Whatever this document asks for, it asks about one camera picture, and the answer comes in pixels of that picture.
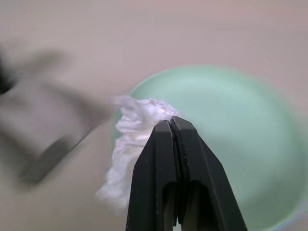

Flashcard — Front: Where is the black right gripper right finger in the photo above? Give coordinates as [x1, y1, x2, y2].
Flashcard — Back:
[170, 115, 248, 231]

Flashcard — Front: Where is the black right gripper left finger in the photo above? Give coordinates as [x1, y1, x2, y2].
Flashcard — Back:
[125, 119, 181, 231]

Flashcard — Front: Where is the white tissue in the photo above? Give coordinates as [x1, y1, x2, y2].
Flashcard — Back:
[95, 94, 182, 209]

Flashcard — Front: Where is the grey glasses case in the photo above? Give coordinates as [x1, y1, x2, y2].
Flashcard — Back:
[0, 49, 118, 185]

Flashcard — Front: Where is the light green bowl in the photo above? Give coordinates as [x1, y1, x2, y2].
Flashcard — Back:
[110, 64, 304, 231]

